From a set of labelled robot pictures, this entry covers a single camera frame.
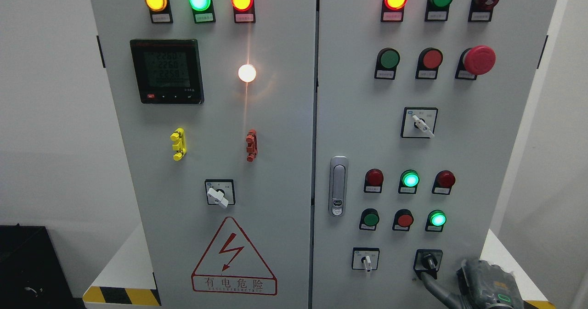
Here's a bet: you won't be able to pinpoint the black rotary knob switch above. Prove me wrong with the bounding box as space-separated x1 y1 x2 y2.
413 249 443 280

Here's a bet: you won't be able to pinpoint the red terminal connector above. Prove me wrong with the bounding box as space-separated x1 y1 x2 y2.
245 129 258 162

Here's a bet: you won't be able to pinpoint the white glowing indicator lamp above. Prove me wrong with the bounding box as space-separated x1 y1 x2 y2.
237 63 257 83

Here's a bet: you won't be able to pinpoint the dark red lamp left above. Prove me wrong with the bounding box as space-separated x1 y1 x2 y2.
363 169 384 193

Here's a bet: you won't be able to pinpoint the dark red lamp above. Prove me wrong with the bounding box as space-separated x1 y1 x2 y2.
363 169 384 193
432 169 456 195

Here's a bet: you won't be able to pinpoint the grey left cabinet door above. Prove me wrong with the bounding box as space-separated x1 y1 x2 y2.
91 0 317 309

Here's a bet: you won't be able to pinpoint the grey cabinet door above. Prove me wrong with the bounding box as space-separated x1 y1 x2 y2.
91 0 317 309
311 0 557 309

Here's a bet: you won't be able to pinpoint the green push button lower row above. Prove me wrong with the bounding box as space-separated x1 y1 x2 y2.
359 208 380 231

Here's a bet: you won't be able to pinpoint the yellow terminal connector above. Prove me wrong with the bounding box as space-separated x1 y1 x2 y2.
170 127 187 161

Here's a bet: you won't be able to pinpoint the green lit lamp middle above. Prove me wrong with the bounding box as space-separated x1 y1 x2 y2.
398 169 420 194

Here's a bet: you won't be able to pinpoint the green push button second row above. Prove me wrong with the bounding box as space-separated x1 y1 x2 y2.
374 47 401 80

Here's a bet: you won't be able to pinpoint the red push button lower row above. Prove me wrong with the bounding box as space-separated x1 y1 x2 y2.
391 209 414 232

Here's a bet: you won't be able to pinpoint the red electric hazard warning sign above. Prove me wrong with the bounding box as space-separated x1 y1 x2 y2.
192 216 278 296

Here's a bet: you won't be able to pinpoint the grey right cabinet door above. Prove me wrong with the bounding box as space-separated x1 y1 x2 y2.
311 0 557 309

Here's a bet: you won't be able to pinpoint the black digital power meter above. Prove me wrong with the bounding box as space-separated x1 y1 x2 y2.
130 39 204 105

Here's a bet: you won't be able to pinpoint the red-orange lit lamp left door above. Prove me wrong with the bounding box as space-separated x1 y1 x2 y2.
231 0 256 23

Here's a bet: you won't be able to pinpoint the red-orange lit lamp door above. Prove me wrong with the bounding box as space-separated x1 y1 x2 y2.
231 0 256 23
380 0 407 22

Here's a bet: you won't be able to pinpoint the dark red lamp right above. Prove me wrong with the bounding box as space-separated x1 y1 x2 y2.
432 169 456 195

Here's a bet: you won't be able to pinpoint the red push button second row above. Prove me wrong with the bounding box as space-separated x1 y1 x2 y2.
415 47 443 80

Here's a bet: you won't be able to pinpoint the green lit button lower row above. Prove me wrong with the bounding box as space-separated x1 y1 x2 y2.
425 209 447 232

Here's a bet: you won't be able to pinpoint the green lit indicator lamp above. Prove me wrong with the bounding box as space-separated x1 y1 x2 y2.
188 0 216 24

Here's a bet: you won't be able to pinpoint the red-orange lit lamp right door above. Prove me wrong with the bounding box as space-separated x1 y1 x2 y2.
380 0 407 22

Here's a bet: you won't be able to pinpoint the yellow lit indicator lamp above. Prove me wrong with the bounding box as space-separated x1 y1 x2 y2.
145 0 174 24

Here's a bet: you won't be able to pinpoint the red emergency stop button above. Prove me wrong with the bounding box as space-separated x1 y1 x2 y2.
454 45 496 80

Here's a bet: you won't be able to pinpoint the green unlit lamp top row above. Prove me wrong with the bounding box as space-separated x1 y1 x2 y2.
424 0 453 22

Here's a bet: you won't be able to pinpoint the white base platform hazard stripes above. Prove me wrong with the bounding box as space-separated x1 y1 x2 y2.
83 225 555 309

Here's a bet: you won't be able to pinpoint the dark red buzzer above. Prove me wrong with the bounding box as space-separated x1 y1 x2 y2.
468 0 500 22

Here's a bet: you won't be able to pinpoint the black box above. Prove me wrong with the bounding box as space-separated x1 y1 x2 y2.
0 225 77 309

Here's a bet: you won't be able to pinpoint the silver door latch handle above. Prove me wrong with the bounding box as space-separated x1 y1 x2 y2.
328 156 348 217

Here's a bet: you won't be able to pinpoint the white selector switch left door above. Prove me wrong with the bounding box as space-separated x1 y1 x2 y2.
204 179 236 209

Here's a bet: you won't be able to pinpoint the white selector switch upper right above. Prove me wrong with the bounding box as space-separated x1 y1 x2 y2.
401 107 439 138

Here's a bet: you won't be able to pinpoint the white selector switch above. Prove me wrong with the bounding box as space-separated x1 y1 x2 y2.
401 107 439 138
351 247 380 278

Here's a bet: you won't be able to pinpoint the white selector switch bottom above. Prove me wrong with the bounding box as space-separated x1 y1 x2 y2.
351 247 380 278

